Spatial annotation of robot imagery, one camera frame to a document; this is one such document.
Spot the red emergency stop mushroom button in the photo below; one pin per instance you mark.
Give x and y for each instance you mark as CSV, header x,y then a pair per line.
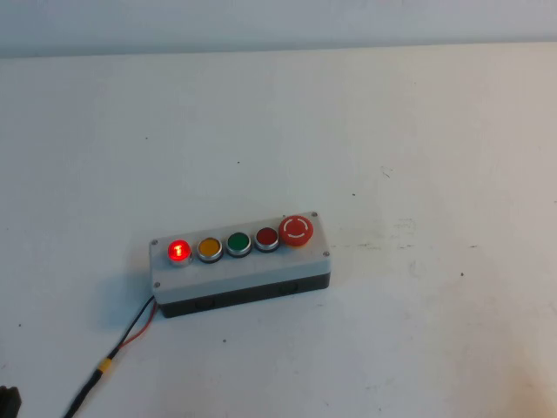
x,y
296,229

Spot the dark red push button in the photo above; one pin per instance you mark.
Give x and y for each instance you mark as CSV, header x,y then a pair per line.
x,y
266,237

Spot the green push button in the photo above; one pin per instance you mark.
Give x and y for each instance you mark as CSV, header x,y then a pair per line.
x,y
238,241

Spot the yellow push button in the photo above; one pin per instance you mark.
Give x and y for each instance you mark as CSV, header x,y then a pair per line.
x,y
209,247

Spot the grey black control box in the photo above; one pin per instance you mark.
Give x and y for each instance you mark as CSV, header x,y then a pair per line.
x,y
261,272

